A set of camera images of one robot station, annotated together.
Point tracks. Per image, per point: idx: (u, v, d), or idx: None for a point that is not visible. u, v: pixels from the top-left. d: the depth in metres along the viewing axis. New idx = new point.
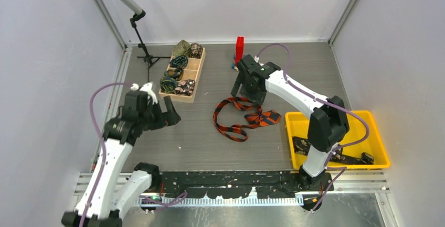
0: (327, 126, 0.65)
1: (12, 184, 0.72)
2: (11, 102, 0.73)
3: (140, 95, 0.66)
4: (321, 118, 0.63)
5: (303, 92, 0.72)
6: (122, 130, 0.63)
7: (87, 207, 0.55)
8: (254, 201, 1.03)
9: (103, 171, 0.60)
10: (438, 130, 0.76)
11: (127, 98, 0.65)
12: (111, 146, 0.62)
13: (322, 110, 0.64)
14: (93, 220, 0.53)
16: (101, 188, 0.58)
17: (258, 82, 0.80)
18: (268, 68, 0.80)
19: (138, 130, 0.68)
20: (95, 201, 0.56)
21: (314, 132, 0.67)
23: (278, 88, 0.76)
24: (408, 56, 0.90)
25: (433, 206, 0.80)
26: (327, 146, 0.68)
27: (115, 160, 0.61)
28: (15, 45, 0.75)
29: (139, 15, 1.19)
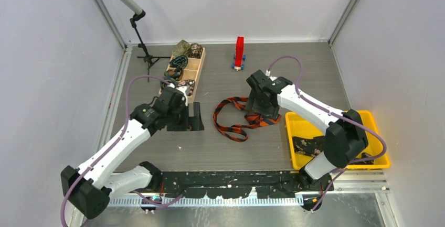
0: (345, 141, 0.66)
1: (12, 184, 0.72)
2: (11, 103, 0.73)
3: (175, 93, 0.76)
4: (337, 133, 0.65)
5: (317, 107, 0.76)
6: (148, 117, 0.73)
7: (88, 170, 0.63)
8: (254, 201, 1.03)
9: (116, 144, 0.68)
10: (438, 130, 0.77)
11: (165, 93, 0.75)
12: (132, 126, 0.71)
13: (338, 126, 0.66)
14: (87, 184, 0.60)
16: (107, 159, 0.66)
17: (270, 96, 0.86)
18: (279, 83, 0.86)
19: (161, 122, 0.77)
20: (97, 168, 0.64)
21: (330, 147, 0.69)
23: (290, 102, 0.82)
24: (408, 56, 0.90)
25: (433, 207, 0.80)
26: (344, 161, 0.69)
27: (130, 139, 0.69)
28: (14, 46, 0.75)
29: (139, 15, 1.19)
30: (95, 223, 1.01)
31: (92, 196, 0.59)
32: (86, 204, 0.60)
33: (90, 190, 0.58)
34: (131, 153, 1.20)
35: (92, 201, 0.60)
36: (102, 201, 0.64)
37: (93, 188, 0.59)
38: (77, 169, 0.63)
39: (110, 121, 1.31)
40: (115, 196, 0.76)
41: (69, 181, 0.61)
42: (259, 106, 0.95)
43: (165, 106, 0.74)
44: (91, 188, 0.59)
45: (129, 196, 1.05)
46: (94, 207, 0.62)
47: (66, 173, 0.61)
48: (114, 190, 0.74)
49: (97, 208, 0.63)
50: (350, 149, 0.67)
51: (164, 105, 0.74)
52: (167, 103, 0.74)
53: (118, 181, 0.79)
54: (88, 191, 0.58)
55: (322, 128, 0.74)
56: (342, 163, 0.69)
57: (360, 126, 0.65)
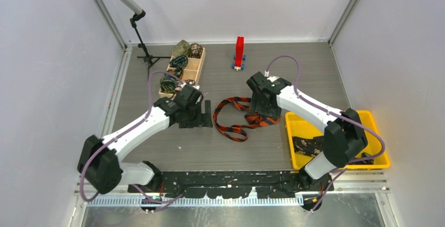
0: (343, 140, 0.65)
1: (12, 184, 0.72)
2: (11, 103, 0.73)
3: (194, 90, 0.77)
4: (336, 132, 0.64)
5: (316, 107, 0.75)
6: (170, 108, 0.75)
7: (112, 141, 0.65)
8: (254, 201, 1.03)
9: (140, 124, 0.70)
10: (438, 130, 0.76)
11: (185, 88, 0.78)
12: (156, 112, 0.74)
13: (337, 125, 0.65)
14: (111, 153, 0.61)
16: (130, 135, 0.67)
17: (269, 98, 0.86)
18: (278, 84, 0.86)
19: (180, 115, 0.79)
20: (121, 140, 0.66)
21: (329, 147, 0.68)
23: (289, 103, 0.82)
24: (408, 56, 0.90)
25: (433, 207, 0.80)
26: (344, 161, 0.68)
27: (154, 122, 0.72)
28: (14, 46, 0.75)
29: (139, 15, 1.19)
30: (95, 223, 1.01)
31: (111, 166, 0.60)
32: (103, 174, 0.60)
33: (113, 159, 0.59)
34: (131, 153, 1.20)
35: (109, 171, 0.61)
36: (114, 176, 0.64)
37: (115, 159, 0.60)
38: (101, 139, 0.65)
39: (110, 121, 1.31)
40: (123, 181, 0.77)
41: (92, 148, 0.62)
42: (260, 108, 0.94)
43: (184, 100, 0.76)
44: (114, 158, 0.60)
45: (129, 196, 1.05)
46: (107, 180, 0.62)
47: (91, 141, 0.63)
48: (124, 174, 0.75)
49: (107, 182, 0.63)
50: (350, 149, 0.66)
51: (184, 100, 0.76)
52: (186, 98, 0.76)
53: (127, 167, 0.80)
54: (111, 160, 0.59)
55: (320, 127, 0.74)
56: (341, 163, 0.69)
57: (359, 125, 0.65)
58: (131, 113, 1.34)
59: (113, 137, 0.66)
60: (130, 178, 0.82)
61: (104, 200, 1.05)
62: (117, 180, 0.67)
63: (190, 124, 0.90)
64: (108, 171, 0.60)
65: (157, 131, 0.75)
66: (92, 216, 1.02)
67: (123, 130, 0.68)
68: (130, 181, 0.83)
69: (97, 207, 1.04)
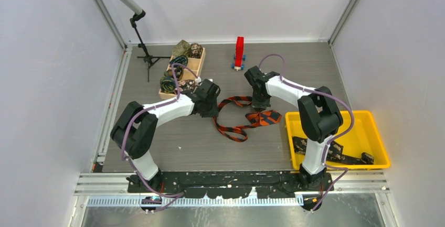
0: (315, 112, 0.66)
1: (11, 184, 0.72)
2: (11, 103, 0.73)
3: (213, 85, 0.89)
4: (307, 104, 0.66)
5: (294, 87, 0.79)
6: (195, 97, 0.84)
7: (152, 108, 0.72)
8: (254, 201, 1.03)
9: (173, 101, 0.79)
10: (438, 130, 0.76)
11: (205, 83, 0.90)
12: (184, 97, 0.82)
13: (309, 97, 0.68)
14: (151, 117, 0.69)
16: (166, 108, 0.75)
17: (261, 88, 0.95)
18: (268, 75, 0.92)
19: (200, 106, 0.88)
20: (158, 110, 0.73)
21: (304, 120, 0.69)
23: (273, 87, 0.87)
24: (408, 56, 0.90)
25: (433, 206, 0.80)
26: (319, 135, 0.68)
27: (183, 104, 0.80)
28: (15, 46, 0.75)
29: (139, 15, 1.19)
30: (95, 223, 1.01)
31: (151, 127, 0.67)
32: (142, 134, 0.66)
33: (155, 120, 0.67)
34: None
35: (148, 133, 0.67)
36: (148, 142, 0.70)
37: (155, 121, 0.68)
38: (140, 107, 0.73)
39: (110, 121, 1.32)
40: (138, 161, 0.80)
41: (133, 112, 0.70)
42: (256, 100, 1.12)
43: (204, 93, 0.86)
44: (155, 120, 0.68)
45: (129, 196, 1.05)
46: (143, 143, 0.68)
47: (131, 107, 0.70)
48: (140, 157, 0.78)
49: (141, 147, 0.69)
50: (323, 121, 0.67)
51: (204, 92, 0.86)
52: (205, 91, 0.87)
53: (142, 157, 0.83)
54: (153, 121, 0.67)
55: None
56: (316, 137, 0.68)
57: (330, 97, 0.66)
58: None
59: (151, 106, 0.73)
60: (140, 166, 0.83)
61: (104, 200, 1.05)
62: (148, 148, 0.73)
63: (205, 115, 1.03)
64: (148, 131, 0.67)
65: (180, 115, 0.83)
66: (92, 216, 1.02)
67: (160, 102, 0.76)
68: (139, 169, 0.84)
69: (97, 207, 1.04)
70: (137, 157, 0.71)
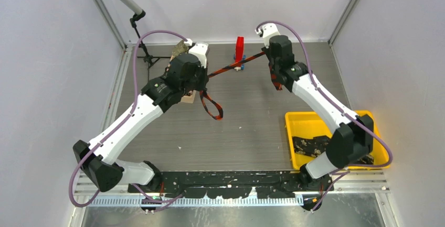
0: (350, 144, 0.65)
1: (12, 184, 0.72)
2: (12, 103, 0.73)
3: (187, 64, 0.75)
4: (346, 135, 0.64)
5: (332, 104, 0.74)
6: (160, 93, 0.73)
7: (98, 146, 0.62)
8: (254, 201, 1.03)
9: (126, 120, 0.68)
10: (438, 130, 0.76)
11: (175, 64, 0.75)
12: (143, 102, 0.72)
13: (349, 128, 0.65)
14: (97, 160, 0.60)
16: (117, 136, 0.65)
17: (286, 80, 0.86)
18: (299, 70, 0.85)
19: (175, 97, 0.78)
20: (107, 144, 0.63)
21: (334, 146, 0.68)
23: (303, 91, 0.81)
24: (408, 57, 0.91)
25: (433, 206, 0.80)
26: (345, 164, 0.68)
27: (142, 116, 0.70)
28: (16, 46, 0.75)
29: (139, 15, 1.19)
30: (95, 223, 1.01)
31: (102, 172, 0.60)
32: (98, 179, 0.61)
33: (99, 166, 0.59)
34: (131, 152, 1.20)
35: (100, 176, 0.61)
36: (115, 175, 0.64)
37: (103, 165, 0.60)
38: (87, 144, 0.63)
39: (110, 121, 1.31)
40: (123, 179, 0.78)
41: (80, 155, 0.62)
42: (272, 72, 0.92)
43: (177, 77, 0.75)
44: (101, 164, 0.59)
45: (129, 196, 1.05)
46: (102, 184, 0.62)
47: (77, 147, 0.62)
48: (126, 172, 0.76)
49: (110, 182, 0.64)
50: (354, 153, 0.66)
51: (176, 77, 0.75)
52: (178, 75, 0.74)
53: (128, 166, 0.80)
54: (98, 167, 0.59)
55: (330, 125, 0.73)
56: (342, 164, 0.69)
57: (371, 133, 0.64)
58: None
59: (97, 142, 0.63)
60: (133, 176, 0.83)
61: (104, 200, 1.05)
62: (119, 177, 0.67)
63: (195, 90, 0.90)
64: (101, 176, 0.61)
65: (153, 119, 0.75)
66: (92, 216, 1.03)
67: (109, 131, 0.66)
68: (131, 179, 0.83)
69: (97, 207, 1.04)
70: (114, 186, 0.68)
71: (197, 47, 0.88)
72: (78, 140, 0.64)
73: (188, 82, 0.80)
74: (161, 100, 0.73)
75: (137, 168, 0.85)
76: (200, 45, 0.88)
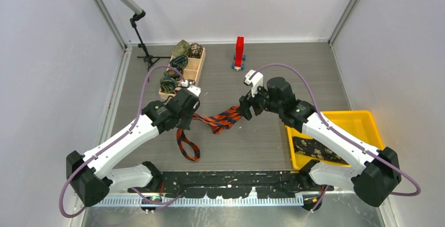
0: (382, 184, 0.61)
1: (13, 184, 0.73)
2: (12, 102, 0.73)
3: (190, 96, 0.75)
4: (375, 176, 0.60)
5: (349, 142, 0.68)
6: (159, 115, 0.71)
7: (92, 158, 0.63)
8: (254, 201, 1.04)
9: (124, 137, 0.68)
10: (438, 130, 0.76)
11: (181, 94, 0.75)
12: (143, 121, 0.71)
13: (376, 168, 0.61)
14: (89, 173, 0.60)
16: (113, 150, 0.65)
17: (294, 122, 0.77)
18: (304, 108, 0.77)
19: (172, 123, 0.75)
20: (102, 158, 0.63)
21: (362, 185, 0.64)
23: (315, 131, 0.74)
24: (407, 57, 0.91)
25: (433, 207, 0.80)
26: (379, 203, 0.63)
27: (139, 134, 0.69)
28: (16, 46, 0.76)
29: (139, 15, 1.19)
30: (95, 223, 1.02)
31: (93, 184, 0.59)
32: (85, 193, 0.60)
33: (91, 179, 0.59)
34: (131, 152, 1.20)
35: (88, 189, 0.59)
36: (103, 190, 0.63)
37: (94, 178, 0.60)
38: (82, 155, 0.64)
39: (110, 121, 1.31)
40: (113, 189, 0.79)
41: (72, 166, 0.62)
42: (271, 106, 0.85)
43: (179, 106, 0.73)
44: (93, 177, 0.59)
45: (128, 196, 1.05)
46: (88, 196, 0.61)
47: (72, 158, 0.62)
48: (115, 184, 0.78)
49: (95, 198, 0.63)
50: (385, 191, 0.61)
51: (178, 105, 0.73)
52: (180, 104, 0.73)
53: (119, 175, 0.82)
54: (90, 180, 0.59)
55: (356, 166, 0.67)
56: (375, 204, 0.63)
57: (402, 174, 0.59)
58: (130, 113, 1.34)
59: (93, 155, 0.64)
60: (127, 181, 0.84)
61: (104, 200, 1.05)
62: (105, 192, 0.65)
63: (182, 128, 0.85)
64: (89, 188, 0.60)
65: (149, 140, 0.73)
66: (92, 216, 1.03)
67: (106, 145, 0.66)
68: (125, 186, 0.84)
69: (97, 208, 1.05)
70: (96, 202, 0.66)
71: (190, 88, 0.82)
72: (74, 151, 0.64)
73: (185, 114, 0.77)
74: (159, 122, 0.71)
75: (130, 175, 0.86)
76: (193, 87, 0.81)
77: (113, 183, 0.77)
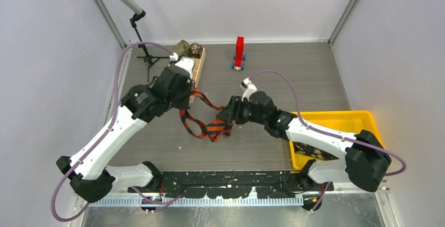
0: (368, 164, 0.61)
1: (12, 183, 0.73)
2: (12, 103, 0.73)
3: (178, 75, 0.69)
4: (357, 159, 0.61)
5: (328, 134, 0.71)
6: (140, 104, 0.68)
7: (78, 163, 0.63)
8: (254, 201, 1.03)
9: (105, 136, 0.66)
10: (438, 130, 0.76)
11: (164, 74, 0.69)
12: (123, 115, 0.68)
13: (357, 151, 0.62)
14: (77, 179, 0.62)
16: (96, 152, 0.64)
17: (279, 133, 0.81)
18: (284, 117, 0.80)
19: (158, 109, 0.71)
20: (86, 162, 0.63)
21: (353, 173, 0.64)
23: (298, 134, 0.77)
24: (408, 57, 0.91)
25: (433, 207, 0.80)
26: (377, 185, 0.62)
27: (121, 130, 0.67)
28: (16, 46, 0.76)
29: (139, 15, 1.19)
30: (95, 223, 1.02)
31: (84, 187, 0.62)
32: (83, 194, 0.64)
33: (80, 185, 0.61)
34: (131, 153, 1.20)
35: (84, 192, 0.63)
36: (101, 186, 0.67)
37: (83, 184, 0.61)
38: (69, 161, 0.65)
39: None
40: (116, 186, 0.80)
41: (62, 171, 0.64)
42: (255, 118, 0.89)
43: (164, 88, 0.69)
44: (80, 183, 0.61)
45: (129, 196, 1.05)
46: (88, 195, 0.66)
47: (60, 164, 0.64)
48: (117, 181, 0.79)
49: (97, 194, 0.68)
50: (377, 171, 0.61)
51: (164, 87, 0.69)
52: (165, 86, 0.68)
53: (122, 172, 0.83)
54: (78, 186, 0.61)
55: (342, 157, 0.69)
56: (374, 187, 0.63)
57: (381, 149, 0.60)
58: None
59: (78, 159, 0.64)
60: (127, 181, 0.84)
61: (104, 200, 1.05)
62: (107, 186, 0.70)
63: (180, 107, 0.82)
64: (84, 192, 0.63)
65: (136, 131, 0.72)
66: (92, 216, 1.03)
67: (88, 148, 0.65)
68: (126, 183, 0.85)
69: (97, 207, 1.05)
70: (102, 195, 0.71)
71: (182, 62, 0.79)
72: (61, 156, 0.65)
73: (176, 95, 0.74)
74: (140, 113, 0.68)
75: (131, 174, 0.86)
76: (184, 60, 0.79)
77: (116, 180, 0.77)
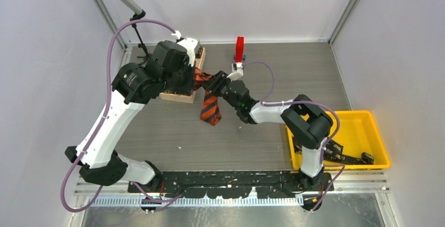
0: (301, 121, 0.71)
1: (12, 183, 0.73)
2: (11, 103, 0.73)
3: (172, 50, 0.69)
4: (290, 115, 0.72)
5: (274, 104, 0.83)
6: (131, 85, 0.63)
7: (83, 154, 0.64)
8: (254, 201, 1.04)
9: (102, 124, 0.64)
10: (438, 130, 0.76)
11: (158, 51, 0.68)
12: (116, 101, 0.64)
13: (290, 109, 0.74)
14: (85, 169, 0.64)
16: (96, 142, 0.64)
17: (247, 119, 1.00)
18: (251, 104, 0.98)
19: (153, 90, 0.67)
20: (90, 152, 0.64)
21: (294, 132, 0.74)
23: (258, 112, 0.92)
24: (407, 57, 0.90)
25: (433, 207, 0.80)
26: (315, 143, 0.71)
27: (116, 117, 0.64)
28: (16, 46, 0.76)
29: (139, 15, 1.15)
30: (95, 223, 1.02)
31: (95, 175, 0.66)
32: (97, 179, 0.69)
33: (88, 174, 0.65)
34: (131, 153, 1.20)
35: (96, 177, 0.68)
36: (112, 172, 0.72)
37: (93, 172, 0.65)
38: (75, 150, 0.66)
39: None
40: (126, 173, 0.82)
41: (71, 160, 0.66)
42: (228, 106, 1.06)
43: (158, 66, 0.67)
44: (88, 173, 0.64)
45: (129, 196, 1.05)
46: (103, 179, 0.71)
47: (67, 154, 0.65)
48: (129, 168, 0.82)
49: (111, 177, 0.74)
50: (309, 127, 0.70)
51: (158, 65, 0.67)
52: (160, 64, 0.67)
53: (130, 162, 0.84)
54: (88, 174, 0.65)
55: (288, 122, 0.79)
56: (313, 144, 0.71)
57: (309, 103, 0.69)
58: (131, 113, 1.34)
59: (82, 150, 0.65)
60: (133, 174, 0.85)
61: (104, 200, 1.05)
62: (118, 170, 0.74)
63: (178, 88, 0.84)
64: (96, 179, 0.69)
65: (135, 114, 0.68)
66: (92, 216, 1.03)
67: (89, 138, 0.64)
68: (131, 177, 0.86)
69: (97, 207, 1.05)
70: (116, 179, 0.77)
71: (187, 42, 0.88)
72: (68, 147, 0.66)
73: (171, 73, 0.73)
74: (133, 97, 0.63)
75: (139, 166, 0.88)
76: (190, 41, 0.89)
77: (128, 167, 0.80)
